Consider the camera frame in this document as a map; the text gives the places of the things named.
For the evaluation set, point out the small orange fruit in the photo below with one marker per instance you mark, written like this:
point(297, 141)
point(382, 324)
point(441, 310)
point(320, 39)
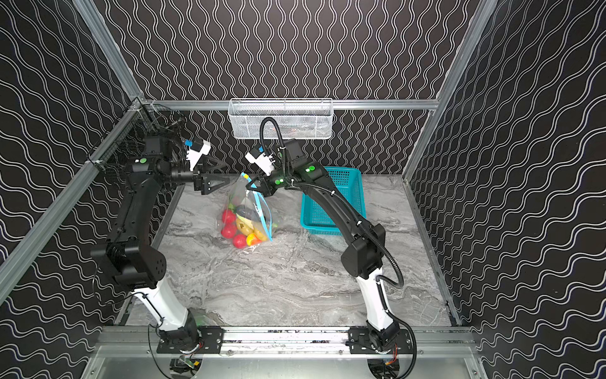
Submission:
point(252, 240)

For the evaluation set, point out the teal plastic basket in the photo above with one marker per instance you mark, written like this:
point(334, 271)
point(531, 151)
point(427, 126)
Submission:
point(326, 209)

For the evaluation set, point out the clear zip top bag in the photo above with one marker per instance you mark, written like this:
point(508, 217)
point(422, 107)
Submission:
point(239, 195)

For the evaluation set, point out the black wire wall basket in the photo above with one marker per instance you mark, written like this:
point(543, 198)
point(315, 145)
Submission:
point(155, 130)

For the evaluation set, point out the yellow potato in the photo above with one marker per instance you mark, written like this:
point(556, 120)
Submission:
point(260, 233)

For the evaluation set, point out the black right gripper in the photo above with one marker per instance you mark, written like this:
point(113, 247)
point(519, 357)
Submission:
point(269, 185)

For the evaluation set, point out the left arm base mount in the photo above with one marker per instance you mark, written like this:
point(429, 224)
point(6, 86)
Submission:
point(189, 341)

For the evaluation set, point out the yellow lemon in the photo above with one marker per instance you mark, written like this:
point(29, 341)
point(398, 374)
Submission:
point(245, 226)

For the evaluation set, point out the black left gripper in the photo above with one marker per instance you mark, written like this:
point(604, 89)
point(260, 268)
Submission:
point(203, 181)

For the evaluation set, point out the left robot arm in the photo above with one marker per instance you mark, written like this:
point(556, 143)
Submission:
point(127, 258)

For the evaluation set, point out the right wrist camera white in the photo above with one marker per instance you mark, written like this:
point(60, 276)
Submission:
point(257, 156)

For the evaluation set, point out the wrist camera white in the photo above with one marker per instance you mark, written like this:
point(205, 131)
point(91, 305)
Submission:
point(257, 156)
point(195, 149)

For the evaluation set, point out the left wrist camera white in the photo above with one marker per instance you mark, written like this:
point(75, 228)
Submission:
point(195, 149)

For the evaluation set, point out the dark eggplant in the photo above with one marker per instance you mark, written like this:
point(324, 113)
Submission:
point(247, 212)

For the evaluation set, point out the clear wall-mounted basket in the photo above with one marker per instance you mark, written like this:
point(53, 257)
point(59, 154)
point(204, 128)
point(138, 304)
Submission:
point(297, 118)

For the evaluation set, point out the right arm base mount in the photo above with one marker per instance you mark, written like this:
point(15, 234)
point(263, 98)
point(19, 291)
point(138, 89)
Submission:
point(366, 340)

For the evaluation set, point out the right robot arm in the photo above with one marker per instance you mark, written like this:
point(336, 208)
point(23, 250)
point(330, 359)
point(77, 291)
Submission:
point(366, 257)

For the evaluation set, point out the red tomato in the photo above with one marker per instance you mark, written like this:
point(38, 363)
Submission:
point(228, 217)
point(229, 231)

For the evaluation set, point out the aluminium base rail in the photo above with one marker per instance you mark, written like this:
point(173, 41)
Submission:
point(282, 342)

